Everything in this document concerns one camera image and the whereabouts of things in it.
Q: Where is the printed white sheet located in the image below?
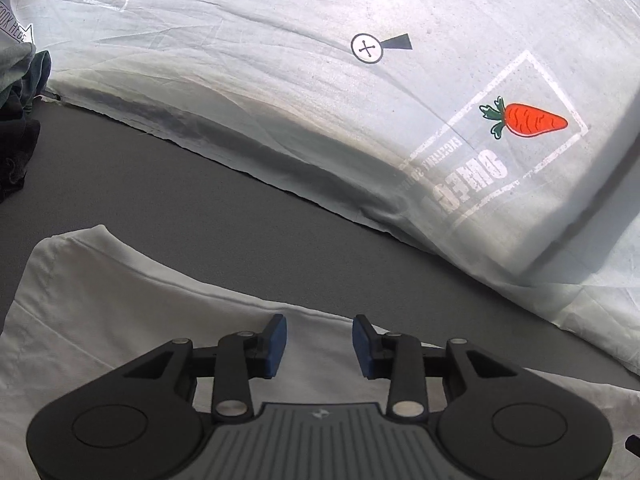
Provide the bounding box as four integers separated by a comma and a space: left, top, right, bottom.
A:
0, 0, 640, 363

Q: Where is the white garment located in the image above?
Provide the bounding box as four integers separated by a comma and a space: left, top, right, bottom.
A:
0, 224, 640, 480

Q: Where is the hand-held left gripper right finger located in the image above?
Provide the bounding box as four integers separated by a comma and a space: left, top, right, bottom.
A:
352, 314, 519, 419

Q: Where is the pile of mixed clothes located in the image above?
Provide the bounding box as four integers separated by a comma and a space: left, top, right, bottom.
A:
0, 42, 52, 206

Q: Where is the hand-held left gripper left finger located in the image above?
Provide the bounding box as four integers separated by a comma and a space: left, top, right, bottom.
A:
122, 313, 289, 423

